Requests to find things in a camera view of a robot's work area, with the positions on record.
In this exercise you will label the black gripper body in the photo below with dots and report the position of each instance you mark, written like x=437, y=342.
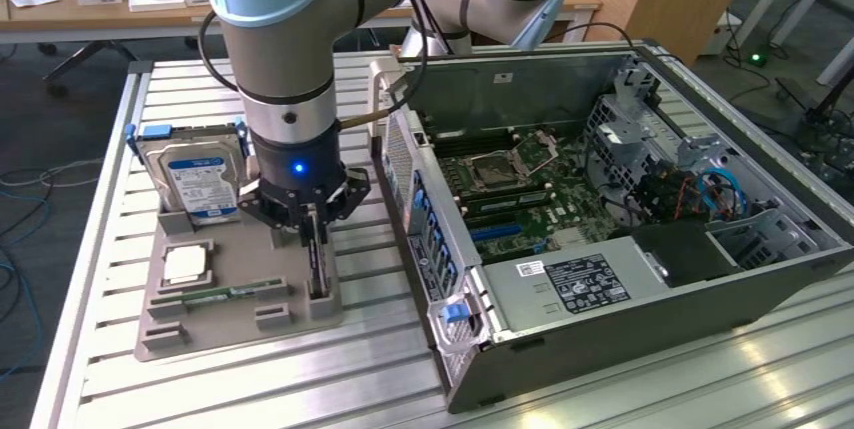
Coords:
x=301, y=159

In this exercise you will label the black graphics card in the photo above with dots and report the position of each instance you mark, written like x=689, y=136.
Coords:
x=317, y=264

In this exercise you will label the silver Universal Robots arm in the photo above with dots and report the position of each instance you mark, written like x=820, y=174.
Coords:
x=288, y=49

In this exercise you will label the hard disk with blue label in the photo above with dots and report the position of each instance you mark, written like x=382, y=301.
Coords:
x=201, y=184

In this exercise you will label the silver CPU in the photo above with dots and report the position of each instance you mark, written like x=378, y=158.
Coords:
x=185, y=265

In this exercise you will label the green RAM stick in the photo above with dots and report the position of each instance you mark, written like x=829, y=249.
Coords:
x=221, y=293

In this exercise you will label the blue disk caddy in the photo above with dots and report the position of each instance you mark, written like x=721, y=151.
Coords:
x=157, y=130

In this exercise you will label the grey parts rack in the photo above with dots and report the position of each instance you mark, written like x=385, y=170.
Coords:
x=241, y=309

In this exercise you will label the CPU socket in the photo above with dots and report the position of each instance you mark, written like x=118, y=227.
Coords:
x=497, y=169

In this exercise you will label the blue expansion slot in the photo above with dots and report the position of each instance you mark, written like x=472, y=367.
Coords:
x=497, y=232

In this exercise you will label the blue case latch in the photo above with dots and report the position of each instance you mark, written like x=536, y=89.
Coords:
x=456, y=313

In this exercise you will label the metal socket cover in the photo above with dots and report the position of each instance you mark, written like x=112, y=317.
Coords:
x=537, y=149

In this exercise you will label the grey power supply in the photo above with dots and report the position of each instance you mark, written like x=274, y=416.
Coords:
x=535, y=299

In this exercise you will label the green motherboard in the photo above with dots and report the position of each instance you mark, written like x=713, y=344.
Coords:
x=588, y=219

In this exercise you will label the flat white box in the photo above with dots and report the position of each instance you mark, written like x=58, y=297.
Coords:
x=157, y=5

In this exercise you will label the black chair base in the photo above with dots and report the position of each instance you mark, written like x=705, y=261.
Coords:
x=88, y=56

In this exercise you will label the perforated metal drive cage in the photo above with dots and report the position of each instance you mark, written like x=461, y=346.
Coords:
x=628, y=139

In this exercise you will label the open grey PC case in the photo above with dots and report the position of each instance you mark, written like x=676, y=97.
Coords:
x=601, y=339

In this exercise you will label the white card with red print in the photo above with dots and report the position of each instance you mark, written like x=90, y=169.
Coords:
x=34, y=0

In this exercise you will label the wooden cabinet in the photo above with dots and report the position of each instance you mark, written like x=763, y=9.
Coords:
x=668, y=9

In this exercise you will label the grey metal disk bay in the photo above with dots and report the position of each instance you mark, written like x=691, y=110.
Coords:
x=768, y=239

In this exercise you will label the white floor box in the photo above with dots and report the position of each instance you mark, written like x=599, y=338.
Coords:
x=724, y=39

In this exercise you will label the black equipment stand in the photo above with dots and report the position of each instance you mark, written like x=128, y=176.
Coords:
x=828, y=99

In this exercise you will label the white desk frame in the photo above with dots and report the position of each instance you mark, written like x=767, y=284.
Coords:
x=837, y=66

